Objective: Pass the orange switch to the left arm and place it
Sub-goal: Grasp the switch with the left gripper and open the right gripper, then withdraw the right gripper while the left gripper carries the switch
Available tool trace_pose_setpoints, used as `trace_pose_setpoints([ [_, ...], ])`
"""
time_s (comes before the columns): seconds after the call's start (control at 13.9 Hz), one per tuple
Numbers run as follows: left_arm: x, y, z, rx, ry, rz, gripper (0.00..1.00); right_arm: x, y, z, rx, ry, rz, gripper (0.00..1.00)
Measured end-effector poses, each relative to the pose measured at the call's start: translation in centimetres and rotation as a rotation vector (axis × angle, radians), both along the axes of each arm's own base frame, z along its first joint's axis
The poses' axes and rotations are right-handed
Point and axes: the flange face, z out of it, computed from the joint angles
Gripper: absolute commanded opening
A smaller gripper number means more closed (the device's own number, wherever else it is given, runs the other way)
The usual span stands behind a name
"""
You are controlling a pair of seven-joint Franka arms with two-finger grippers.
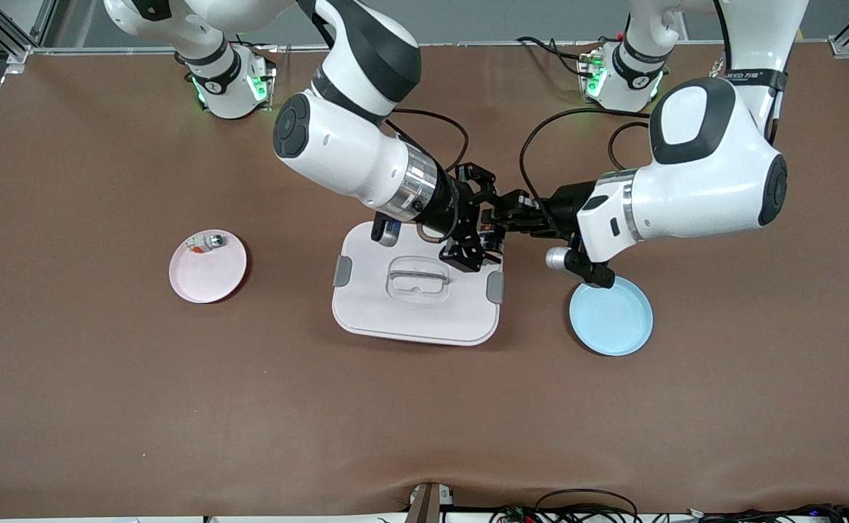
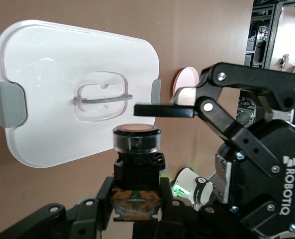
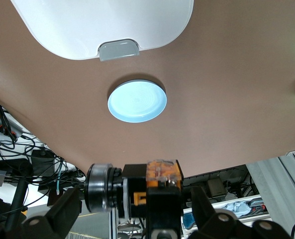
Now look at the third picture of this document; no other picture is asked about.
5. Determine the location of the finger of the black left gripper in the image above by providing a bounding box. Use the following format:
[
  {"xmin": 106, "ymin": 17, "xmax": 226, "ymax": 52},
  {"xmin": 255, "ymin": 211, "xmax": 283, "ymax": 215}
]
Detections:
[{"xmin": 146, "ymin": 187, "xmax": 183, "ymax": 239}]

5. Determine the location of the orange black push-button switch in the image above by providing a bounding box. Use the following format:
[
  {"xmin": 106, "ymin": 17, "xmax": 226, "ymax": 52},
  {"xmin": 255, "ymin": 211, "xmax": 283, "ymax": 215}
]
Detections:
[{"xmin": 84, "ymin": 158, "xmax": 185, "ymax": 220}]

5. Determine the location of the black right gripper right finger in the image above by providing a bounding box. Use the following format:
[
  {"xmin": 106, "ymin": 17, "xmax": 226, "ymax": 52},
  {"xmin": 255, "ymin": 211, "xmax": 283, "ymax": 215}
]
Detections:
[{"xmin": 189, "ymin": 186, "xmax": 254, "ymax": 239}]

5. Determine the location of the power strip with red lights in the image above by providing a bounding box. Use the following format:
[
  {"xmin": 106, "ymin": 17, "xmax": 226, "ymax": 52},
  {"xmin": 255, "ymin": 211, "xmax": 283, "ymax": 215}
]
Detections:
[{"xmin": 248, "ymin": 200, "xmax": 269, "ymax": 215}]

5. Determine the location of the black stand pole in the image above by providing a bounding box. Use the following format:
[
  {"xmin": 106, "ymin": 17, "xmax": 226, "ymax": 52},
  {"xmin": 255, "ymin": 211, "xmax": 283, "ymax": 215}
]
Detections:
[{"xmin": 4, "ymin": 179, "xmax": 30, "ymax": 239}]

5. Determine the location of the light blue round plate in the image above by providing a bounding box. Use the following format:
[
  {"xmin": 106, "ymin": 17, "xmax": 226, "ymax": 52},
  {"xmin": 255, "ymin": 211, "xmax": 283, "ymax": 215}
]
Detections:
[{"xmin": 107, "ymin": 79, "xmax": 168, "ymax": 124}]

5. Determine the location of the tangled black cable bundle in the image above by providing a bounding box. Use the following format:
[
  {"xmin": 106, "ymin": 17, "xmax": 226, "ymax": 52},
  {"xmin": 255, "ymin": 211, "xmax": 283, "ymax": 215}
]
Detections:
[{"xmin": 0, "ymin": 96, "xmax": 88, "ymax": 225}]

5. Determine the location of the thin teal cable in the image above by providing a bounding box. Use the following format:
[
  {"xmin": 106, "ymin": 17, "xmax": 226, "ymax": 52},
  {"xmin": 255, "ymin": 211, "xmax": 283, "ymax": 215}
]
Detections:
[{"xmin": 56, "ymin": 161, "xmax": 63, "ymax": 195}]

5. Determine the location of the blue crumpled cloth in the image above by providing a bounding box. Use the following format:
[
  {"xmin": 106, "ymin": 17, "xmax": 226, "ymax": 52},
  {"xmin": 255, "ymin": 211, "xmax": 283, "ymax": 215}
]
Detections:
[{"xmin": 225, "ymin": 201, "xmax": 251, "ymax": 219}]

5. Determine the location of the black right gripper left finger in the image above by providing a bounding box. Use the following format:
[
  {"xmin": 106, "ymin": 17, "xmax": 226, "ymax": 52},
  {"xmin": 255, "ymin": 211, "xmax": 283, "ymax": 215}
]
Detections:
[{"xmin": 6, "ymin": 187, "xmax": 83, "ymax": 239}]

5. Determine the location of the aluminium frame post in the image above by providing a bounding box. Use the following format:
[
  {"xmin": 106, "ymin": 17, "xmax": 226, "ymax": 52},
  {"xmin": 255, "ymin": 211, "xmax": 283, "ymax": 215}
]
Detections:
[{"xmin": 246, "ymin": 143, "xmax": 295, "ymax": 239}]

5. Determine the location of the white lidded storage box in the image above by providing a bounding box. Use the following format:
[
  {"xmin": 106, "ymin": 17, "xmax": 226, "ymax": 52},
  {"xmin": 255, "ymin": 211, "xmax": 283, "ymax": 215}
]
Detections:
[{"xmin": 10, "ymin": 0, "xmax": 195, "ymax": 62}]

